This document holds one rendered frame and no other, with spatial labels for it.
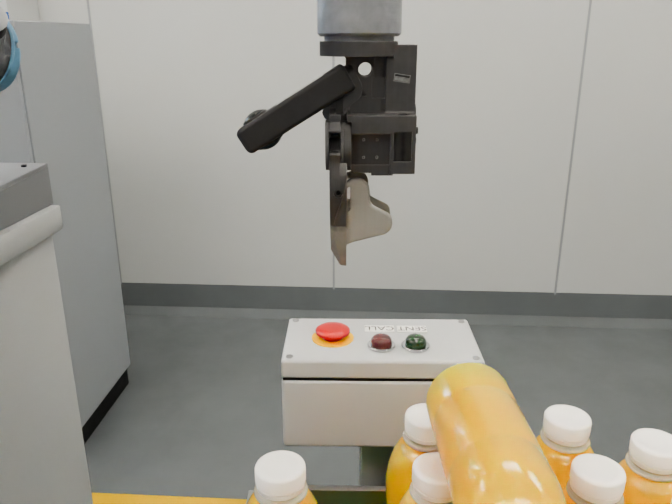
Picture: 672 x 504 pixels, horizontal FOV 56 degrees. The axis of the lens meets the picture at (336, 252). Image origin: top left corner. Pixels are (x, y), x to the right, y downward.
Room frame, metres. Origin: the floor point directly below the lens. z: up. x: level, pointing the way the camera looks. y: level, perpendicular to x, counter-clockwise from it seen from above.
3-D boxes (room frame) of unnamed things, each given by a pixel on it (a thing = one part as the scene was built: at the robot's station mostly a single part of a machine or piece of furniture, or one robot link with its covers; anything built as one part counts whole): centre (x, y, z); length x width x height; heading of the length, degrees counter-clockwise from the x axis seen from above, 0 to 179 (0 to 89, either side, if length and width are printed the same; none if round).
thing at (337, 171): (0.57, 0.00, 1.27); 0.05 x 0.02 x 0.09; 179
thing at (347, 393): (0.59, -0.05, 1.05); 0.20 x 0.10 x 0.10; 89
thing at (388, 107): (0.59, -0.03, 1.33); 0.09 x 0.08 x 0.12; 89
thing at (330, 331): (0.59, 0.00, 1.11); 0.04 x 0.04 x 0.01
